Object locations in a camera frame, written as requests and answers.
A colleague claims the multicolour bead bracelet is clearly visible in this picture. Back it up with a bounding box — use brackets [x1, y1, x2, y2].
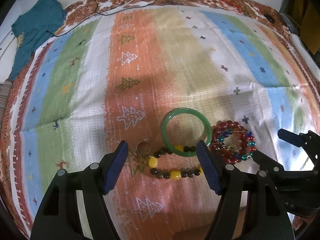
[215, 128, 257, 161]

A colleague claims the red bead bracelet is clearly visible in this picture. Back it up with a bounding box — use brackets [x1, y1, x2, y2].
[209, 120, 252, 165]

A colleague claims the yellow and brown bead bracelet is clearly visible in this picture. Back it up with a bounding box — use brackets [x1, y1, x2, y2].
[148, 144, 203, 182]

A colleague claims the small metal ring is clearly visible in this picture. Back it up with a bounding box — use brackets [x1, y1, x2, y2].
[136, 141, 153, 155]

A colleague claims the green jade bangle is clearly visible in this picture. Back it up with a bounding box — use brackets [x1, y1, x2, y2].
[161, 107, 213, 158]

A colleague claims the small dark round object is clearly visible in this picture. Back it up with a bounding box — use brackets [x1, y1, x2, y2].
[264, 14, 275, 23]

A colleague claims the striped colourful mat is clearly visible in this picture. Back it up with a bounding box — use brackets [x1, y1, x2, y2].
[10, 6, 316, 240]

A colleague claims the grey striped pillow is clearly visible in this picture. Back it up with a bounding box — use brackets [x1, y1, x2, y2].
[0, 79, 12, 126]

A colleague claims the teal knit sweater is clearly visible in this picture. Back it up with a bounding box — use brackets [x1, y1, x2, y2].
[9, 0, 66, 81]

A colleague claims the black cable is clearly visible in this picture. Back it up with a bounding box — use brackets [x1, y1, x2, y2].
[44, 0, 157, 37]

